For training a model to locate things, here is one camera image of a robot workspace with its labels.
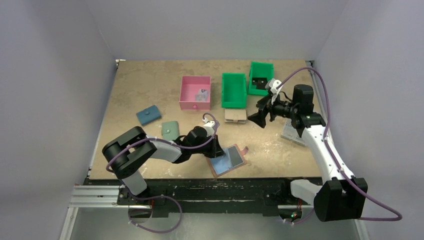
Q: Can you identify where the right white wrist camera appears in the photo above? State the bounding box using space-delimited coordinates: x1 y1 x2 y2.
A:
265 78 282 95

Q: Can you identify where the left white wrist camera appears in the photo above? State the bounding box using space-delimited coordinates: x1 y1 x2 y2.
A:
202 120 220 137

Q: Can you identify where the green bin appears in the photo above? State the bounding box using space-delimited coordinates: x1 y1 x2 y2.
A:
221 73 247 109
247 61 274 96

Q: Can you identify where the pink open box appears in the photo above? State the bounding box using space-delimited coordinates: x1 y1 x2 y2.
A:
179 75 211 111

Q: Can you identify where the beige card holder with strap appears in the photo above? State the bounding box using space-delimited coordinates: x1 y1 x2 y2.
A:
224 108 247 124

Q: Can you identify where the blue card holder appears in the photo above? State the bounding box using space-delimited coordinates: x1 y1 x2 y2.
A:
136 105 162 126

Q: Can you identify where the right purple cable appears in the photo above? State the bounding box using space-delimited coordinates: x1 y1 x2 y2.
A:
276 66 403 226

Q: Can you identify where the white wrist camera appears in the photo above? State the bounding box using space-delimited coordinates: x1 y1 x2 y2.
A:
202 120 220 137
265 78 282 95

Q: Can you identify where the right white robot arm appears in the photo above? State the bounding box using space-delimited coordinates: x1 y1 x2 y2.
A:
248 84 368 222

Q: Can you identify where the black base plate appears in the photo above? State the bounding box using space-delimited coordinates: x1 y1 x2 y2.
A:
83 177 312 218

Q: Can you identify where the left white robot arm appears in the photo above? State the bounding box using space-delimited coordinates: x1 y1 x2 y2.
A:
101 126 225 196

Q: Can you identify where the brown card holder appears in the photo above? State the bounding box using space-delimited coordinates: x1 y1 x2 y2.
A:
206 144 249 178

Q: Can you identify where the green card holder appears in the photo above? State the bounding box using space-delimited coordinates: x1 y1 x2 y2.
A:
161 121 180 141

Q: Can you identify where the right green bin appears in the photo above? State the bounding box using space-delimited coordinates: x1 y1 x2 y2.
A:
247 61 274 96

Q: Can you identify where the left green bin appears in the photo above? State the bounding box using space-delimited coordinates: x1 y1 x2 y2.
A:
221 73 247 109

